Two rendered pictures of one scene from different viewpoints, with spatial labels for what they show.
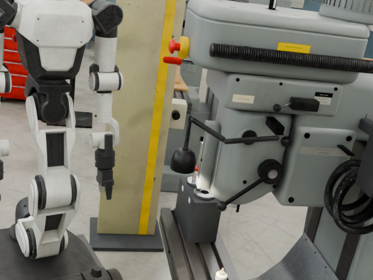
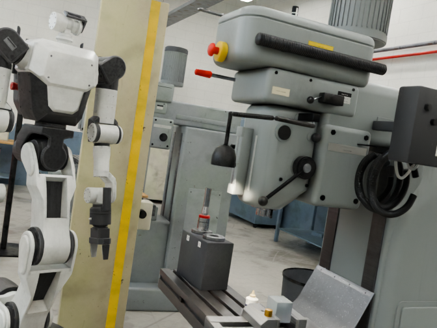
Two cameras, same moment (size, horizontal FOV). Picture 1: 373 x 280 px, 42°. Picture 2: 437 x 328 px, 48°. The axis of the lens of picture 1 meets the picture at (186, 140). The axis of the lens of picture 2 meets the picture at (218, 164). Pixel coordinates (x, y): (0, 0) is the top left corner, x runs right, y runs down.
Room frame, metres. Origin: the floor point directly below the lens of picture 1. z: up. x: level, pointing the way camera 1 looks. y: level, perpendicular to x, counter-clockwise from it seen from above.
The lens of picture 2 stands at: (-0.16, 0.29, 1.51)
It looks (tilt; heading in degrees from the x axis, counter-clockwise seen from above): 3 degrees down; 349
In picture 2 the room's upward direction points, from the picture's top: 9 degrees clockwise
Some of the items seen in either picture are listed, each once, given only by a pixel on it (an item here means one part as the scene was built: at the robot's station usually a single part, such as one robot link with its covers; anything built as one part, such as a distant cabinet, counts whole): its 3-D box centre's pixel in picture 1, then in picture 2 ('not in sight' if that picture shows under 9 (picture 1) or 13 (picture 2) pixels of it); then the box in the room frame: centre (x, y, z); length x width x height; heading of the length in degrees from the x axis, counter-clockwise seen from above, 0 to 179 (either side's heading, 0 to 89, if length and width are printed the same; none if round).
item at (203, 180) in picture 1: (207, 155); (240, 160); (1.34, -0.07, 1.45); 0.04 x 0.04 x 0.21; 13
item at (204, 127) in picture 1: (208, 130); (254, 116); (1.18, -0.05, 1.58); 0.17 x 0.01 x 0.01; 35
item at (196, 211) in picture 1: (197, 207); (204, 257); (1.78, -0.09, 1.02); 0.22 x 0.12 x 0.20; 19
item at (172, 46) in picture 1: (174, 46); (213, 49); (1.31, 0.07, 1.76); 0.04 x 0.03 x 0.04; 13
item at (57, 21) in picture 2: not in sight; (64, 27); (1.84, 0.57, 1.84); 0.10 x 0.07 x 0.09; 123
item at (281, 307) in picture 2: not in sight; (278, 308); (1.19, -0.22, 1.04); 0.06 x 0.05 x 0.06; 11
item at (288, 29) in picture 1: (271, 39); (292, 51); (1.37, -0.19, 1.81); 0.47 x 0.26 x 0.16; 103
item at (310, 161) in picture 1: (303, 153); (322, 164); (1.41, -0.37, 1.47); 0.24 x 0.19 x 0.26; 13
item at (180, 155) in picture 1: (184, 158); (224, 155); (1.26, 0.00, 1.46); 0.07 x 0.07 x 0.06
